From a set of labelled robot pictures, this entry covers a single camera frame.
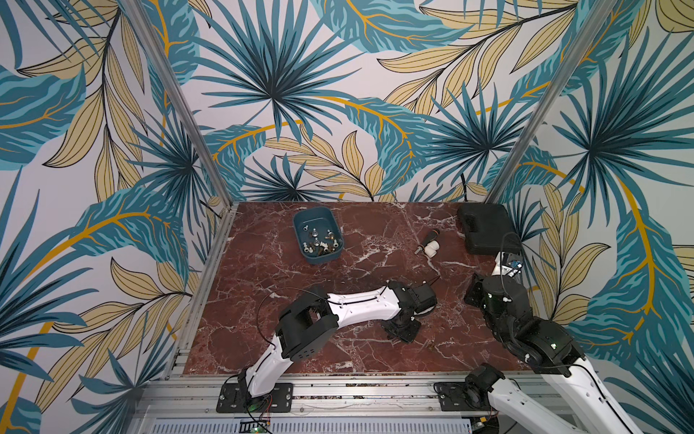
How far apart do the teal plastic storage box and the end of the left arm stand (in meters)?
0.37

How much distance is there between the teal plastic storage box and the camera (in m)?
1.02

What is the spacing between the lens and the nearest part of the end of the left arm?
0.63 meters
